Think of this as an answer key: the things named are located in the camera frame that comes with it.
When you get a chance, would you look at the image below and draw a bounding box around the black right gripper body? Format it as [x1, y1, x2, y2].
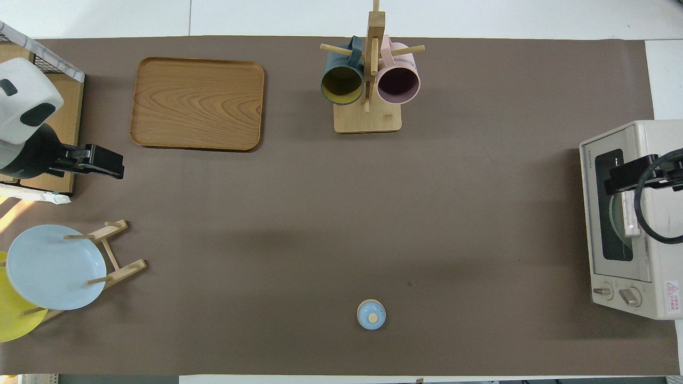
[605, 155, 661, 194]

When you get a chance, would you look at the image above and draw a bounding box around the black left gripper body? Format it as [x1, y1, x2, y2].
[52, 143, 124, 177]

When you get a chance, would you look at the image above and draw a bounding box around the pale green plate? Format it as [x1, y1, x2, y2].
[608, 192, 636, 251]

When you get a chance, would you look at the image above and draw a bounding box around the glass oven door with handle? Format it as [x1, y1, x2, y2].
[581, 125, 653, 282]

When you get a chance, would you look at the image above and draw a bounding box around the beige toaster oven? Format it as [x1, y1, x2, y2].
[580, 120, 683, 321]

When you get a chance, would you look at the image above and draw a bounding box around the wooden stepped shelf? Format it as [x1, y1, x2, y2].
[0, 42, 85, 195]

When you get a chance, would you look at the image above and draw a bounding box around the wooden box with mesh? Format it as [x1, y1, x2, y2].
[0, 21, 86, 204]

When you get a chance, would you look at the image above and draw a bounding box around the wooden plate rack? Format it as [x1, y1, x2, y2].
[21, 219, 147, 323]

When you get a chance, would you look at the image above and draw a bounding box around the wooden serving tray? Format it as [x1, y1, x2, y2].
[130, 57, 265, 153]

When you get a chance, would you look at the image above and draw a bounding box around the light blue plate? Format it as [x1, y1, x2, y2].
[6, 225, 107, 311]

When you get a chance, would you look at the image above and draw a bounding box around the brown table mat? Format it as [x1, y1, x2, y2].
[0, 36, 681, 375]

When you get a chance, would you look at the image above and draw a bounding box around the yellow plate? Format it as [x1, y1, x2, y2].
[0, 251, 49, 343]

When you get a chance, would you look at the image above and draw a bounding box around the pink mug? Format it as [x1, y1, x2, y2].
[376, 35, 421, 105]

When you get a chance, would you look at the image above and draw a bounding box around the dark blue mug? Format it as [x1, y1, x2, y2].
[321, 36, 365, 106]

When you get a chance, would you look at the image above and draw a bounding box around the wooden mug tree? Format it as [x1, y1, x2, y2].
[320, 0, 426, 134]

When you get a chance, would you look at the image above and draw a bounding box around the small blue bell wooden knob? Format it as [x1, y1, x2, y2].
[356, 299, 386, 331]

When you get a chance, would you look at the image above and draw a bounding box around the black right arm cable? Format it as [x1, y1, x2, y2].
[632, 148, 683, 244]

